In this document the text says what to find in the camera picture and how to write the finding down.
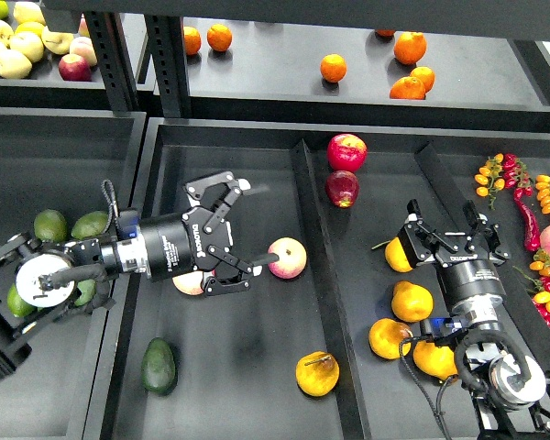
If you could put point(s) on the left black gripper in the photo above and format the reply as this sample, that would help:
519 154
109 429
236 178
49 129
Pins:
196 240

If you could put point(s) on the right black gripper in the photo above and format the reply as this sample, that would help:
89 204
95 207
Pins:
471 285

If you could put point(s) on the dark green avocado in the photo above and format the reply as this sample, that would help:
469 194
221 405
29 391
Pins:
158 368

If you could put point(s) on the yellow pear with stem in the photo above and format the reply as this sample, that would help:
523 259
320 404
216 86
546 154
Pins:
317 373

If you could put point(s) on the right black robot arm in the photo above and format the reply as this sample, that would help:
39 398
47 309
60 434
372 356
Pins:
510 392

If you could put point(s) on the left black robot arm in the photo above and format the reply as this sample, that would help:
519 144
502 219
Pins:
74 277

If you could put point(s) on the yellow pear upper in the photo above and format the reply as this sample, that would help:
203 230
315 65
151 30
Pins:
394 255

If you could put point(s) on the yellow pear middle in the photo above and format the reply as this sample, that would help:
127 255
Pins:
411 302

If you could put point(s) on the green avocado top right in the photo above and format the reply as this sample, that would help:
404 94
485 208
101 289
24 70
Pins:
89 225

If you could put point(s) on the yellow pear lower left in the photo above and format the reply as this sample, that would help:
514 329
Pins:
385 336

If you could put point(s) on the green avocado top left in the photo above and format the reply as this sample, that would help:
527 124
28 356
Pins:
50 225

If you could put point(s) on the pink apple left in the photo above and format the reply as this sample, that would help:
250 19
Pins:
190 283

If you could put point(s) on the pink apple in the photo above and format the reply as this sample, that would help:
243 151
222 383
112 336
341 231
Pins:
190 283
292 258

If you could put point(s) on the orange cherry tomato vine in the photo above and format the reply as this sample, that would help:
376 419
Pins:
490 179

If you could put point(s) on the red chili pepper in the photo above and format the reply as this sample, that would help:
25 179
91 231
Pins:
531 235

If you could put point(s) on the red cherry tomato vine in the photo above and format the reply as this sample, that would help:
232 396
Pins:
516 177

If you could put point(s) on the pink apple centre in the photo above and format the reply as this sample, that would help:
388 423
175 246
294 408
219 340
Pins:
292 258

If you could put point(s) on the mixed cherry tomatoes lower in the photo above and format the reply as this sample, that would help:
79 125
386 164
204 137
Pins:
539 279

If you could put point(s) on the dark red apple lower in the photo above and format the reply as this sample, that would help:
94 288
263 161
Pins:
342 188

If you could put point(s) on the red apple upper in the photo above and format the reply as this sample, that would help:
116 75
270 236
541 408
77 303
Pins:
346 152

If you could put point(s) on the orange on shelf front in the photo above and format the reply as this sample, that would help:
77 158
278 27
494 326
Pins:
408 87

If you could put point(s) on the orange on shelf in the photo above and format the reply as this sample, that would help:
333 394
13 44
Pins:
333 68
426 75
219 37
408 87
192 40
410 47

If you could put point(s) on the black centre tray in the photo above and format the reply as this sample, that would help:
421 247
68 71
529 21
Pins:
236 354

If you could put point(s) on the black left tray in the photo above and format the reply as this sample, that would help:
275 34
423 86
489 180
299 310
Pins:
58 159

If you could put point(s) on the black upper shelf tray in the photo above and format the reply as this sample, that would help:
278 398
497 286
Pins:
271 73

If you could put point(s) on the orange on shelf upper right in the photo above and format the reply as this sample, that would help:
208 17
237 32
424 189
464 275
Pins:
410 47

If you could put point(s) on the orange on shelf far left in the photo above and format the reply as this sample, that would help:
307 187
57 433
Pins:
192 40

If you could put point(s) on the orange on shelf centre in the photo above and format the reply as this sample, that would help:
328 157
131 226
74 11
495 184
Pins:
333 68

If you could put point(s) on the red apple on shelf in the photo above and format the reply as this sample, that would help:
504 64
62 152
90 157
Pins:
73 67

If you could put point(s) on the pink peach on shelf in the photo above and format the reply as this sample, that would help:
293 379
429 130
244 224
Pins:
84 47

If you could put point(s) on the black shelf post right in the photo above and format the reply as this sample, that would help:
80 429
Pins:
166 45

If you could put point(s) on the black shelf post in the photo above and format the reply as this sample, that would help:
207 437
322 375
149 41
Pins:
166 45
110 47

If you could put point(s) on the black shelf post left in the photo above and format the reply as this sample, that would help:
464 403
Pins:
110 47

